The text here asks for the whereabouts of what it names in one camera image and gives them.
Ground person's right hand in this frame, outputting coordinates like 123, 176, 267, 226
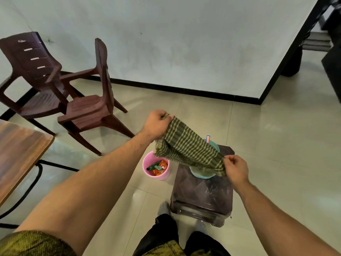
223, 155, 249, 187

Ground person's left hand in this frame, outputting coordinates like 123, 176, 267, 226
140, 110, 175, 143

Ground green checked cloth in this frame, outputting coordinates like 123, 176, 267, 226
153, 117, 227, 177

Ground person's left forearm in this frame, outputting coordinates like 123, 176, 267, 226
15, 132, 155, 256

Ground person's right forearm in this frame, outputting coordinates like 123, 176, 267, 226
234, 182, 340, 256

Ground teal plastic bowl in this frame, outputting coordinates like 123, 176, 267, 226
190, 140, 220, 180

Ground brown plastic stool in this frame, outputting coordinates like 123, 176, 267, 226
170, 144, 235, 228

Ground pink plastic bucket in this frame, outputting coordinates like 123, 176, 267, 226
142, 151, 171, 181

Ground orange snack packet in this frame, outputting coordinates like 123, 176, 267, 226
152, 160, 168, 176

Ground person's grey sock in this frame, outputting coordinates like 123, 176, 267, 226
158, 202, 170, 217
195, 221, 208, 235

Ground brown plastic chair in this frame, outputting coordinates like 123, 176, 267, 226
58, 38, 135, 156
0, 31, 84, 136

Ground person's black trousers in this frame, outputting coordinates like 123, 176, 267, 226
132, 214, 232, 256

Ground black furniture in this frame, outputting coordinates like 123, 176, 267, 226
280, 0, 341, 103

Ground person's green shirt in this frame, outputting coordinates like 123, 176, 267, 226
0, 230, 78, 256

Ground wooden table with black frame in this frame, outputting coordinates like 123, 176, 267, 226
0, 119, 80, 229

